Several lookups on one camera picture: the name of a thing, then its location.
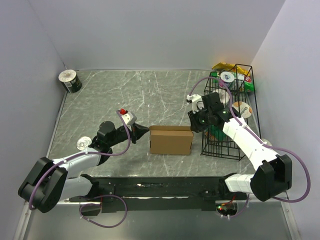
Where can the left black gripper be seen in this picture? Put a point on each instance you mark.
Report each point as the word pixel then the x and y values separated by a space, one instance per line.
pixel 136 131

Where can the brown cardboard box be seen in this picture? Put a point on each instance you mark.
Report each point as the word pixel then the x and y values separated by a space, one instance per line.
pixel 170 140

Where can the white yogurt cup on table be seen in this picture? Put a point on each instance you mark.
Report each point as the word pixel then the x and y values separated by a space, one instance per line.
pixel 266 142

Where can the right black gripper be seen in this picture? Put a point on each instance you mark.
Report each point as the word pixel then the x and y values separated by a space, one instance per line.
pixel 195 126

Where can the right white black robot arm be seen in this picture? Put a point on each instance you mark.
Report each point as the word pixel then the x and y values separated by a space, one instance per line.
pixel 273 172

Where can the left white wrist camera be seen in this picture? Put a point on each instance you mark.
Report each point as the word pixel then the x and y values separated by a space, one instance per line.
pixel 128 117

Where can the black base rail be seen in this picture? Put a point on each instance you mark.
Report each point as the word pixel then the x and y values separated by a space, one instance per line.
pixel 160 193

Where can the green snack bag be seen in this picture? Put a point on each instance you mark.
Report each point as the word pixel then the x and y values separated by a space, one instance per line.
pixel 241 85

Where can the tin can brown label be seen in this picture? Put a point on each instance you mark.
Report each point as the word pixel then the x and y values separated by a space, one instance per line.
pixel 83 142

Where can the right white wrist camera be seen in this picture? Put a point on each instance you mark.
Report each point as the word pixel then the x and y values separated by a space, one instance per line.
pixel 196 102

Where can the green black chips can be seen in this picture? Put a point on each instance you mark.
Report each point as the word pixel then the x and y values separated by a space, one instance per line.
pixel 70 80

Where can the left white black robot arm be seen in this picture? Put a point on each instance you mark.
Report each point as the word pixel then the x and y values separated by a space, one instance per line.
pixel 50 181

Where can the yellow snack bag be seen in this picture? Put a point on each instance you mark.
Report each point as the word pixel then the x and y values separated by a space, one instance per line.
pixel 230 67

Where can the Chobani yogurt cup in basket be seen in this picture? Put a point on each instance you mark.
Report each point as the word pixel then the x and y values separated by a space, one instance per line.
pixel 243 108

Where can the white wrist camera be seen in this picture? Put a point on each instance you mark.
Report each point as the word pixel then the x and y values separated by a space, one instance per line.
pixel 196 102
pixel 128 117

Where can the blue white yogurt cup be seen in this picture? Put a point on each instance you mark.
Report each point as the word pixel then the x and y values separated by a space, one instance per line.
pixel 228 79

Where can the red white package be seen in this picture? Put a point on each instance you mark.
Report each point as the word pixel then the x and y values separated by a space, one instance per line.
pixel 248 79

